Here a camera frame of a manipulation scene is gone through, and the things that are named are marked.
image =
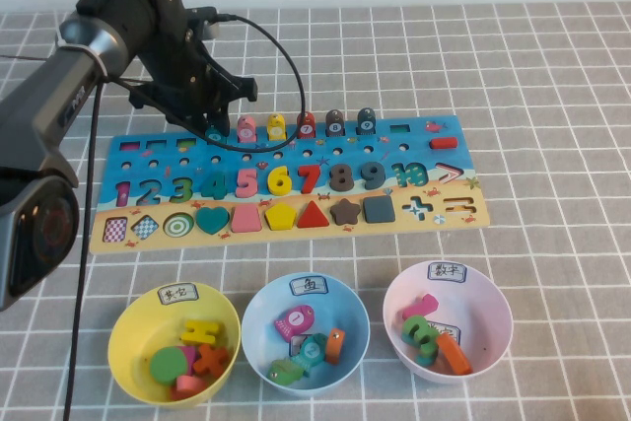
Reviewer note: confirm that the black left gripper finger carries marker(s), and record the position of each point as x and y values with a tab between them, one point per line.
192	120
220	120

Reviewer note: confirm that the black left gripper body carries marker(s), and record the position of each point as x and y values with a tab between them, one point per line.
182	71

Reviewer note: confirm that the teal wooden fish number four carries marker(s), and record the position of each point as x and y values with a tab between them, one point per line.
215	137

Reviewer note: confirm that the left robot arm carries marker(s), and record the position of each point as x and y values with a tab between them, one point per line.
49	95

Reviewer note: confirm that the wooden number shape puzzle board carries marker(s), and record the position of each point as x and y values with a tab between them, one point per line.
296	239

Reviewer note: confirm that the yellow plastic bowl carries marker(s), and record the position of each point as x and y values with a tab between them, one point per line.
133	332

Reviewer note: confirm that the light blue plastic bowl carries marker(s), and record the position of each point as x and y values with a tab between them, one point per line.
347	305

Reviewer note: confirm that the magenta wooden shape piece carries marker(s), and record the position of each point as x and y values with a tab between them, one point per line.
191	356

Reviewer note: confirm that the pink wooden shape piece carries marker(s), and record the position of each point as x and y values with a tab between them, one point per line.
189	384

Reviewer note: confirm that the pink plastic bowl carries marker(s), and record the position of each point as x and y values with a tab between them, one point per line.
485	312

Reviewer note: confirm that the orange wooden number piece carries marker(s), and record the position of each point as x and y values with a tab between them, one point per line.
453	354

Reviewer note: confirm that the pink wooden fish number five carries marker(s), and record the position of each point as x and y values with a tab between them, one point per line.
246	131

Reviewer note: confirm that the yellow wooden fish number six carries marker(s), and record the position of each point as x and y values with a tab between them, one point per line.
276	129

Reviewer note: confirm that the red wooden fish number seven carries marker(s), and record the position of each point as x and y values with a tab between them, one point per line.
308	129

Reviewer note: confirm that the teal wooden heart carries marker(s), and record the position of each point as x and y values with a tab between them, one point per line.
213	220

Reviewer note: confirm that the pink wooden trapezoid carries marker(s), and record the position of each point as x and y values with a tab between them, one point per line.
245	220

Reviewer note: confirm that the brown wooden fish number eight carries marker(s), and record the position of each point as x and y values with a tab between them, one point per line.
334	125

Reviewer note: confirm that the yellow wooden pentagon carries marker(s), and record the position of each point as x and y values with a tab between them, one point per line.
281	218

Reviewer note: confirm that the red wooden triangle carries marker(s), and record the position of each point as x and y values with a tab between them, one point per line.
313	219

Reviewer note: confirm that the dark blue wooden fish nine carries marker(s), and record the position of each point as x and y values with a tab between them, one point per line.
366	122

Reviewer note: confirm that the brown wooden star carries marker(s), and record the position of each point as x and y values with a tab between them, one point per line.
345	213

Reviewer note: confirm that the dark blue wooden number nine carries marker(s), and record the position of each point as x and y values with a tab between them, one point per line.
380	177

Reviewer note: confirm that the white handwritten paper label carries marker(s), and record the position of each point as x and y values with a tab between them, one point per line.
446	271
297	342
446	329
178	293
309	286

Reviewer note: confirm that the dark blue wooden square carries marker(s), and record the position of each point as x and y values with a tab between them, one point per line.
378	210

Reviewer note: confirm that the yellow wooden equals sign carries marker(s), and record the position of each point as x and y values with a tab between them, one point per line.
197	329

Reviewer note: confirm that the pink wooden fish number one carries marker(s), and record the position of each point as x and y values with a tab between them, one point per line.
296	320

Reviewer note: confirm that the red wooden minus bar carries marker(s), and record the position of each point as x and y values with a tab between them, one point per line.
443	143

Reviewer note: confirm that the orange wooden cross sign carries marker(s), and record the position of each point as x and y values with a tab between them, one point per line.
211	361

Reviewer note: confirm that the green wooden circle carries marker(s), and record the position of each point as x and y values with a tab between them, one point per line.
169	366

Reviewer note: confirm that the teal wooden fish number two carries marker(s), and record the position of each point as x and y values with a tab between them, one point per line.
310	351

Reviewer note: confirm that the orange wooden fish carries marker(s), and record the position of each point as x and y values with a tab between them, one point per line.
334	347

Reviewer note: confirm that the green wooden fish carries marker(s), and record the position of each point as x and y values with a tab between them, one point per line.
283	374

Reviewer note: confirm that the green wooden number three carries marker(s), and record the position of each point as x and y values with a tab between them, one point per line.
416	329

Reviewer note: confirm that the grey checked tablecloth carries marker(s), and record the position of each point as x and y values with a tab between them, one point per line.
542	95

